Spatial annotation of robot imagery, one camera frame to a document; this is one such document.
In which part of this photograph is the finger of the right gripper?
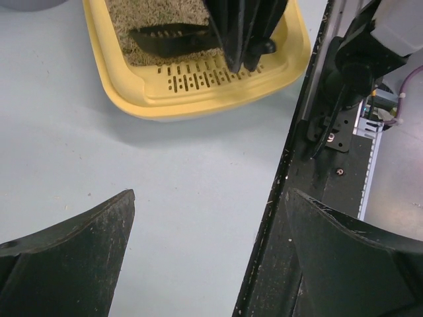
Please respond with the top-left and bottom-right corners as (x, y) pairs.
(244, 0), (288, 71)
(204, 0), (248, 73)

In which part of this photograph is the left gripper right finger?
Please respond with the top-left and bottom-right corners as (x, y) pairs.
(286, 188), (422, 316)

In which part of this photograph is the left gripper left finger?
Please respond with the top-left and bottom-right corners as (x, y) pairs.
(1, 190), (135, 316)

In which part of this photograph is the black litter scoop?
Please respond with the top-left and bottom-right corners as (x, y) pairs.
(128, 22), (277, 60)

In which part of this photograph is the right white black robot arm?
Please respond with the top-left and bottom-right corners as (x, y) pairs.
(204, 1), (422, 157)

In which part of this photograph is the yellow litter box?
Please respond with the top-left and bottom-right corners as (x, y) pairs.
(83, 1), (311, 121)

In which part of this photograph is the beige cat litter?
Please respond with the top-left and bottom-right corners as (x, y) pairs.
(106, 0), (221, 66)

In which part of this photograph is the grey trash bin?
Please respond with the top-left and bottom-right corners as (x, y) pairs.
(1, 0), (67, 12)

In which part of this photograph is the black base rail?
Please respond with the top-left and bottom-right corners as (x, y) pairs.
(233, 1), (371, 316)

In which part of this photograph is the grey slotted cable duct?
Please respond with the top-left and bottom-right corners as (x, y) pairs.
(354, 118), (383, 221)

